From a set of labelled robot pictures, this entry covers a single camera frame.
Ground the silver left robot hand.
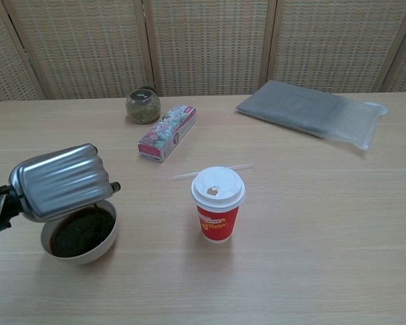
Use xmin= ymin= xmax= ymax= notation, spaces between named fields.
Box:
xmin=8 ymin=143 xmax=121 ymax=223

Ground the white bowl of dark liquid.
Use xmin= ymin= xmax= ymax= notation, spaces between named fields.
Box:
xmin=41 ymin=202 xmax=118 ymax=265

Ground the round glass jar black lid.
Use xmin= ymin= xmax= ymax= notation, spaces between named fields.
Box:
xmin=125 ymin=87 xmax=162 ymax=125

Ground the pink floral cardboard box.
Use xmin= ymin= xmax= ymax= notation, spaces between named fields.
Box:
xmin=137 ymin=104 xmax=198 ymax=164

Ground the clear plastic straw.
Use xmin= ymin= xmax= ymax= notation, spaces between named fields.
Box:
xmin=171 ymin=163 xmax=254 ymax=181

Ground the red paper cup white lid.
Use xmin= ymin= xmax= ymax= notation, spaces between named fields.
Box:
xmin=190 ymin=165 xmax=246 ymax=244

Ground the woven wicker folding screen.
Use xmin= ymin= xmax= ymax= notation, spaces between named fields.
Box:
xmin=0 ymin=0 xmax=406 ymax=106

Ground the grey cloth in clear bag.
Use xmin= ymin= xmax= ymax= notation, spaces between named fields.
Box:
xmin=235 ymin=79 xmax=388 ymax=152

